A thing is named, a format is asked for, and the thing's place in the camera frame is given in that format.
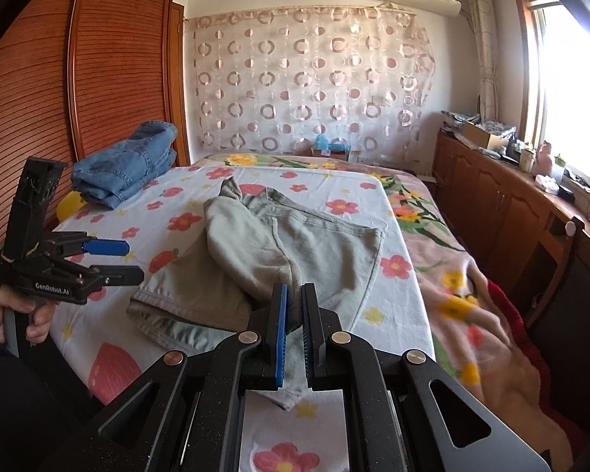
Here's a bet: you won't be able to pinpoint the person's left forearm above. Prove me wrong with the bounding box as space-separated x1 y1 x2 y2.
0 327 106 472

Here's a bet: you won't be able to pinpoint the circle-patterned sheer curtain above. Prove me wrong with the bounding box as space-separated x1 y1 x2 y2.
189 4 436 155

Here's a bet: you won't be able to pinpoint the yellow plush toy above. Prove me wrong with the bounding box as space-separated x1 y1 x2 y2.
56 192 85 219

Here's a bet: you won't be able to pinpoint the dark chair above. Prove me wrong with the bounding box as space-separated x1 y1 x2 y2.
524 216 590 433

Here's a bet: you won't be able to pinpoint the wooden wardrobe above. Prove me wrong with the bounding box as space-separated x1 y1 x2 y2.
0 0 190 276

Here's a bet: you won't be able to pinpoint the grey-green pants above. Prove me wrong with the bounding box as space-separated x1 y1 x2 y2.
127 177 388 411

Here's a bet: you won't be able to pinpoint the pink floral blanket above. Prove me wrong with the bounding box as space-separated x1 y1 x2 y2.
192 152 578 472

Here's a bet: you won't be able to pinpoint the folded blue jeans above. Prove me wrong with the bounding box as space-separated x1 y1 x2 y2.
71 120 179 210

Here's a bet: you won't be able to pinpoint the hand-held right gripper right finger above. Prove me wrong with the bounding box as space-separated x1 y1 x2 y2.
300 282 551 472

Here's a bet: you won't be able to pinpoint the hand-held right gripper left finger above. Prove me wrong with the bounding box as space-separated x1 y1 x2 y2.
44 282 291 472

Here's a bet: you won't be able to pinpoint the wooden cabinet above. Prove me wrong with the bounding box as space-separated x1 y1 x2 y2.
431 128 590 315

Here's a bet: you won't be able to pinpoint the beige patterned window curtain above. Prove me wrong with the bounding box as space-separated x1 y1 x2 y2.
465 0 498 124

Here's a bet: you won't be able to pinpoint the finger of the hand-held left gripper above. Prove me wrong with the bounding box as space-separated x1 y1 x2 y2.
49 260 146 290
35 232 131 259

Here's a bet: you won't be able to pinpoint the open cardboard box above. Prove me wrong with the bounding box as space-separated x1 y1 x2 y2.
459 122 505 151

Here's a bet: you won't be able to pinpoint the wooden-framed window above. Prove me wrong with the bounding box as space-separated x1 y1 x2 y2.
518 0 590 192

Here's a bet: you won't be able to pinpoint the stack of papers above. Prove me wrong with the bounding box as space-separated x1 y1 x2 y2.
440 111 480 131

